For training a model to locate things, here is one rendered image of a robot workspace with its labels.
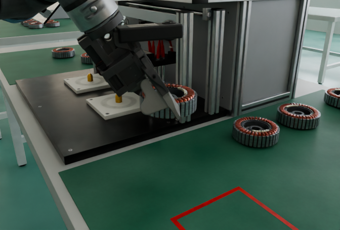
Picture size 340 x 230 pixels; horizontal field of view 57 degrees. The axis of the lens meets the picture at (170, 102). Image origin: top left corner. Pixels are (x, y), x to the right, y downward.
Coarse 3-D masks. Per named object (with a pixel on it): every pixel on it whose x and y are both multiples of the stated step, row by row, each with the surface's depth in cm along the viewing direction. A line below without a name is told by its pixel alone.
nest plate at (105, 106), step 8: (104, 96) 97; (112, 96) 97; (128, 96) 97; (136, 96) 97; (96, 104) 90; (104, 104) 90; (112, 104) 90; (120, 104) 90; (128, 104) 90; (136, 104) 90; (104, 112) 85; (112, 112) 85; (120, 112) 85; (128, 112) 87
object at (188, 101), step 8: (168, 88) 64; (176, 88) 63; (184, 88) 63; (144, 96) 58; (176, 96) 61; (184, 96) 58; (192, 96) 58; (184, 104) 56; (192, 104) 58; (160, 112) 56; (168, 112) 56; (184, 112) 57; (192, 112) 59
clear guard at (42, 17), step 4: (116, 0) 95; (120, 0) 95; (124, 0) 96; (56, 4) 88; (48, 8) 91; (52, 8) 88; (56, 8) 86; (40, 12) 94; (48, 12) 88; (52, 12) 86; (36, 16) 94; (40, 16) 91; (44, 16) 89; (48, 16) 86; (36, 20) 93; (40, 20) 89; (44, 20) 86
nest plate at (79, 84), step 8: (64, 80) 112; (72, 80) 112; (80, 80) 112; (96, 80) 112; (104, 80) 112; (72, 88) 105; (80, 88) 104; (88, 88) 104; (96, 88) 105; (104, 88) 107
